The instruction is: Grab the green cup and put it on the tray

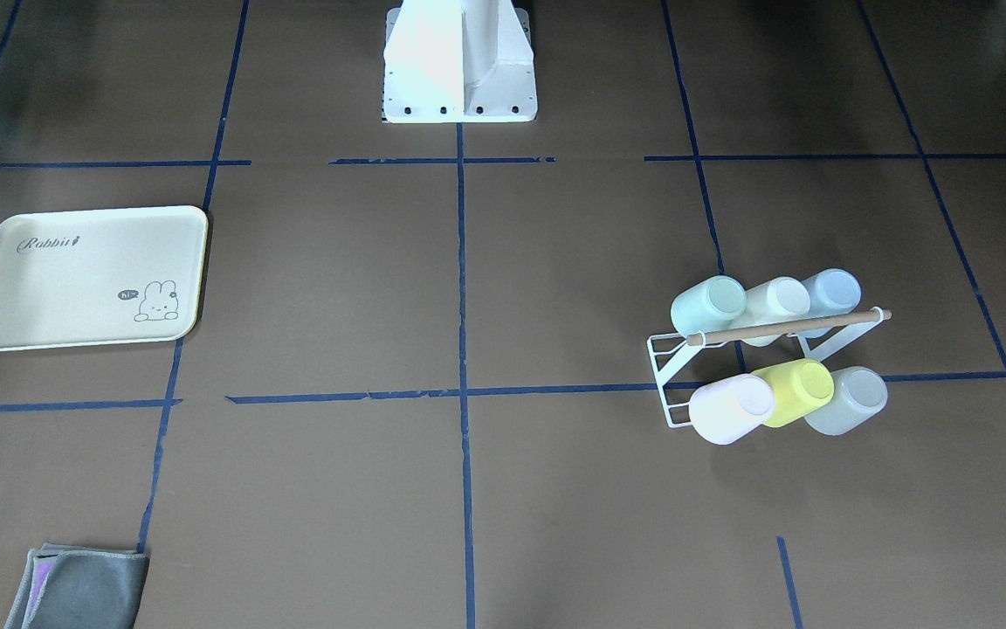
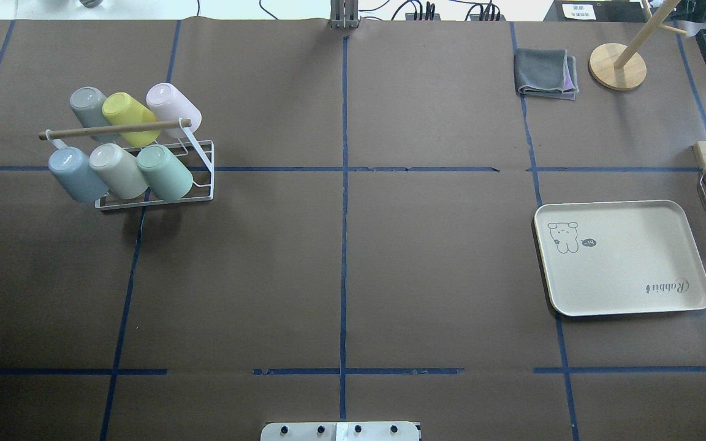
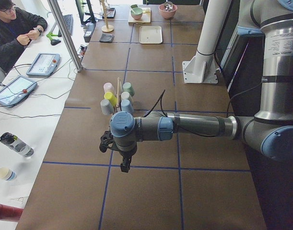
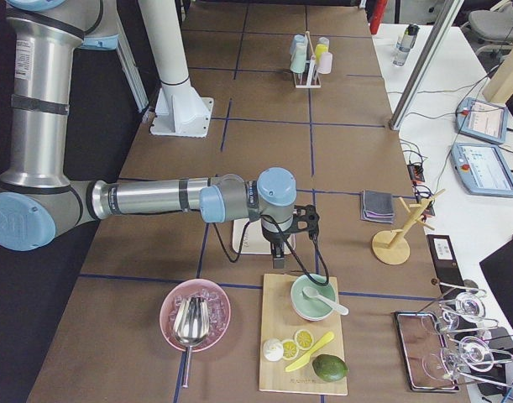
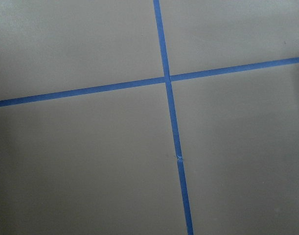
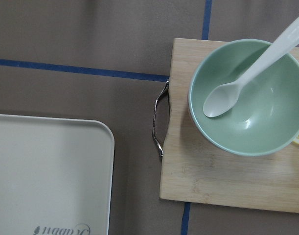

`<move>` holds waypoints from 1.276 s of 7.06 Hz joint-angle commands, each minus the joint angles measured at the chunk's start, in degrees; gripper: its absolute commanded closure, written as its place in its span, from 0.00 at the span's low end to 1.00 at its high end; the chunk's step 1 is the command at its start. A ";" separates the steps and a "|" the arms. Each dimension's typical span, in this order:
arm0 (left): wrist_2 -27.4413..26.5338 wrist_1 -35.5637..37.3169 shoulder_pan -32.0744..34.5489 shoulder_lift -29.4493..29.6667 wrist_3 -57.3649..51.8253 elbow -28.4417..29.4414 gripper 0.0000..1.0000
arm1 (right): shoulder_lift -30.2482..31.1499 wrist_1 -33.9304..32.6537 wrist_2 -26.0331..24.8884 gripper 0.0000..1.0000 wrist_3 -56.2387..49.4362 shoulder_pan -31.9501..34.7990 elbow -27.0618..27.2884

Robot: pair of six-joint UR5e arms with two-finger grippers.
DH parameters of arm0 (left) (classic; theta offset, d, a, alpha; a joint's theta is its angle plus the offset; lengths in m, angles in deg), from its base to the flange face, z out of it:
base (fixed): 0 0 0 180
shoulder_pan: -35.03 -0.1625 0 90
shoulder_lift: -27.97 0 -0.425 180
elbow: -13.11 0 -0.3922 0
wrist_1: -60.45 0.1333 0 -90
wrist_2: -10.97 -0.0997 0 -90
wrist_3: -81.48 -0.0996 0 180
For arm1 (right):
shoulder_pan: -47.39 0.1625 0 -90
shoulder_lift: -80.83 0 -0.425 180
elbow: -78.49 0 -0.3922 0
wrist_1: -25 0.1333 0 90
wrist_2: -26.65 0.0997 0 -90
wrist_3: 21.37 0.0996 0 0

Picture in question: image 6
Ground cream rabbit tray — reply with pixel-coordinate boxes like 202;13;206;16
0;114;115;235

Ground bamboo cutting board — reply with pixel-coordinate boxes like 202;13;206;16
160;38;299;213

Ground green bowl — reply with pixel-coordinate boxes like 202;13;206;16
188;39;299;156

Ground white plastic spoon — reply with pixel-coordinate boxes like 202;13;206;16
203;17;299;118

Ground metal cutting board handle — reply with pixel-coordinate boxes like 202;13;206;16
152;79;170;159

